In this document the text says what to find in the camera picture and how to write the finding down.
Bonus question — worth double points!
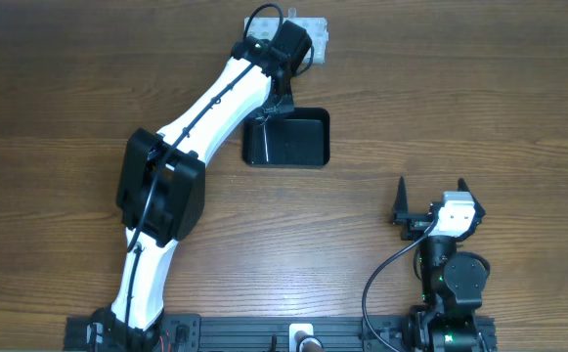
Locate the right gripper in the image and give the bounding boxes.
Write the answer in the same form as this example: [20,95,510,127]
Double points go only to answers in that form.
[392,175,487,242]

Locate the black tray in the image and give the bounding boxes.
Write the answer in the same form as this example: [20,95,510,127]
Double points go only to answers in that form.
[241,107,332,170]

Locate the white test tube rack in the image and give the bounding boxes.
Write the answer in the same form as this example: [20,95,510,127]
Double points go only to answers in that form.
[242,16,330,66]

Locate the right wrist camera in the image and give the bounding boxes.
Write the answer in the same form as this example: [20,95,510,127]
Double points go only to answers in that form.
[431,191,477,240]

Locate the black cable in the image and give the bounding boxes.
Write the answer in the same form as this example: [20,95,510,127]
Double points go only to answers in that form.
[361,219,441,352]
[125,3,316,254]

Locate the mounting rail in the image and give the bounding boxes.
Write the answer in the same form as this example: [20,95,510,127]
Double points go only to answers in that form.
[63,314,498,352]

